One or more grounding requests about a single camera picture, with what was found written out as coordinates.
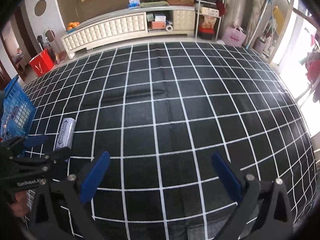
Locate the purple wafer packet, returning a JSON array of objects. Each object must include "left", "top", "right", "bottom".
[{"left": 54, "top": 118, "right": 76, "bottom": 150}]

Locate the blue plastic basket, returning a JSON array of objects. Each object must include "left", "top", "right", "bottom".
[{"left": 1, "top": 75, "right": 36, "bottom": 141}]

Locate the black white grid tablecloth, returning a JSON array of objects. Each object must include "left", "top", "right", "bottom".
[{"left": 24, "top": 42, "right": 317, "bottom": 239}]

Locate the pile of oranges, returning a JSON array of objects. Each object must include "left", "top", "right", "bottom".
[{"left": 67, "top": 22, "right": 80, "bottom": 31}]

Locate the white TV cabinet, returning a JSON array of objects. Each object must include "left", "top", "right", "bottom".
[{"left": 61, "top": 5, "right": 195, "bottom": 59}]

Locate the pink tote bag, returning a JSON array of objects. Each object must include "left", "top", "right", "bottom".
[{"left": 221, "top": 26, "right": 246, "bottom": 47}]

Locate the orange box in cabinet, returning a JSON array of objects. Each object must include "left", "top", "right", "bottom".
[{"left": 150, "top": 21, "right": 166, "bottom": 29}]

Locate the white tape roll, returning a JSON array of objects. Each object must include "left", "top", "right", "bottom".
[{"left": 165, "top": 24, "right": 173, "bottom": 32}]

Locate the blue tissue box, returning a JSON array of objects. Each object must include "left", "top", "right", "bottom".
[{"left": 127, "top": 0, "right": 140, "bottom": 9}]

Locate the silver standing air conditioner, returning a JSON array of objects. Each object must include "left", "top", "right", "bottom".
[{"left": 222, "top": 0, "right": 246, "bottom": 31}]

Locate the white metal shelf rack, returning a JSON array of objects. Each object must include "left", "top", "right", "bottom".
[{"left": 194, "top": 0, "right": 226, "bottom": 40}]

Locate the green folded cloth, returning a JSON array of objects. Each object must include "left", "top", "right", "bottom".
[{"left": 140, "top": 1, "right": 169, "bottom": 8}]

